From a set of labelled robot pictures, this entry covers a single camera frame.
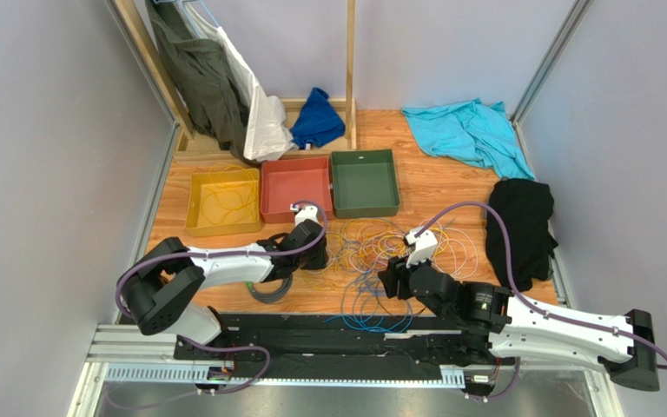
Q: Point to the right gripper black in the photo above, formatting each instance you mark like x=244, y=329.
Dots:
x=398, y=276

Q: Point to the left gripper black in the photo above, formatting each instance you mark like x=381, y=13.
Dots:
x=321, y=260

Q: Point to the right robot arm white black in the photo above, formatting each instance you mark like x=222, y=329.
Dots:
x=495, y=324

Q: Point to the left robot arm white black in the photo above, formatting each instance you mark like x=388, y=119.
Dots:
x=158, y=292

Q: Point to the red plastic bin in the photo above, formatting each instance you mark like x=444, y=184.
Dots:
x=284, y=182

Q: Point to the green plastic bin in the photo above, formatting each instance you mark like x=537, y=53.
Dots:
x=364, y=184

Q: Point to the yellow plastic bin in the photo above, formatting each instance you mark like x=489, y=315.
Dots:
x=224, y=200

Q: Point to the white garment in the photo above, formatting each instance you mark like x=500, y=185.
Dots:
x=267, y=137

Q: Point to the dark blue cloth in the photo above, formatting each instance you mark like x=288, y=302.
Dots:
x=318, y=123

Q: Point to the black cloth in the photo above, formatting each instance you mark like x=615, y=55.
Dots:
x=526, y=206

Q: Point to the cyan cloth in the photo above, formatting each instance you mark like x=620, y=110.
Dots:
x=474, y=133

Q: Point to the olive green garment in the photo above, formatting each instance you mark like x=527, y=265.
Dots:
x=201, y=73

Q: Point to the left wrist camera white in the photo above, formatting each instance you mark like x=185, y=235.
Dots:
x=304, y=212

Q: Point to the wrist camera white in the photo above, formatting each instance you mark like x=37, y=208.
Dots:
x=422, y=246
x=304, y=212

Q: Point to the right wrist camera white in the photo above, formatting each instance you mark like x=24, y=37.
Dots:
x=422, y=246

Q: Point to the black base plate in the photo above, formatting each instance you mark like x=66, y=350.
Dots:
x=421, y=337

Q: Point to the aluminium rail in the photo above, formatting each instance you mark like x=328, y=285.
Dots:
x=163, y=358

